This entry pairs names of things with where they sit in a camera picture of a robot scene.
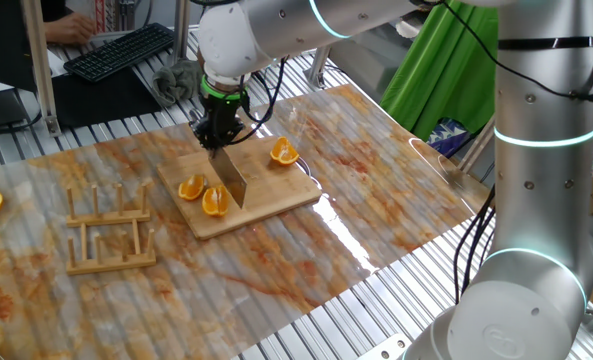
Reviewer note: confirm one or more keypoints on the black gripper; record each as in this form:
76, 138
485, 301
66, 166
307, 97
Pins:
218, 122

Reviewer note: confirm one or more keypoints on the steel cleaver knife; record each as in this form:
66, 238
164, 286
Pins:
228, 175

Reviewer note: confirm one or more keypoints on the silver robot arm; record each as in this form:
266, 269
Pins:
546, 200

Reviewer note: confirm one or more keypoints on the bare person hand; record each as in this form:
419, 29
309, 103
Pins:
71, 27

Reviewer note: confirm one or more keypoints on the grey crumpled cloth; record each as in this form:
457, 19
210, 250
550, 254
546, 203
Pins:
176, 82

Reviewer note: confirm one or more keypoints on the bamboo cutting board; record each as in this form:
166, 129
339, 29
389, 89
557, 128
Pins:
286, 190

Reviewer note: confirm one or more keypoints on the black desk pad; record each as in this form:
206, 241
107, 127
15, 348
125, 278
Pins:
101, 100

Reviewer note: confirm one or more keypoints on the wooden peg rack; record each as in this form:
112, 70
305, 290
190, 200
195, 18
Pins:
106, 217

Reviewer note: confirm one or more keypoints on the black computer keyboard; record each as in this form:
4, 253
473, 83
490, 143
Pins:
121, 50

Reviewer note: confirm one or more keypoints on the marble pattern plastic mat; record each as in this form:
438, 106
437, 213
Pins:
276, 280

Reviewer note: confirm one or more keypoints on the white paper sheet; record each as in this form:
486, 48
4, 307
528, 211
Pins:
56, 62

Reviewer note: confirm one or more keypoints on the blue patterned bag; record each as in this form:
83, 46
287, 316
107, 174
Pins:
448, 137

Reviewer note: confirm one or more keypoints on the black monitor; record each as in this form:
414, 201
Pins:
1, 40

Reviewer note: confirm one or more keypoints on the green fabric curtain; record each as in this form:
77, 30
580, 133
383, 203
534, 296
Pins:
446, 75

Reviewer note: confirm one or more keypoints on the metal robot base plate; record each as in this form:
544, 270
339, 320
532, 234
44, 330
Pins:
383, 350

